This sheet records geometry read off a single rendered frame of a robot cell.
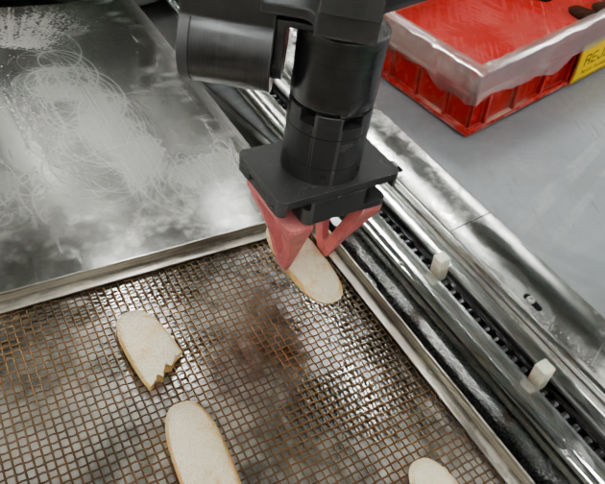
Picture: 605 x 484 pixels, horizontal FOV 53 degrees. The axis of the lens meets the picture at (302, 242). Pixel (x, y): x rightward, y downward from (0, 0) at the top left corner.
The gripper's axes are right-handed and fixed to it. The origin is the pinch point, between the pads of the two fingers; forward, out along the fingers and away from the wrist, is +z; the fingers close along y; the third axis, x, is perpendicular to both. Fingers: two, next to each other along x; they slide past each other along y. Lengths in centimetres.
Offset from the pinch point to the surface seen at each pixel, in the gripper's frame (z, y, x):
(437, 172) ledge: 4.7, -23.8, -8.9
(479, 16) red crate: 3, -57, -38
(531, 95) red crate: 4, -47, -17
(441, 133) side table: 7.3, -33.0, -17.9
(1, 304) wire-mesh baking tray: 4.2, 22.5, -7.6
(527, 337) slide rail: 7.1, -18.1, 12.2
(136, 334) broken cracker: 3.7, 14.3, -0.2
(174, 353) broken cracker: 3.8, 12.3, 2.6
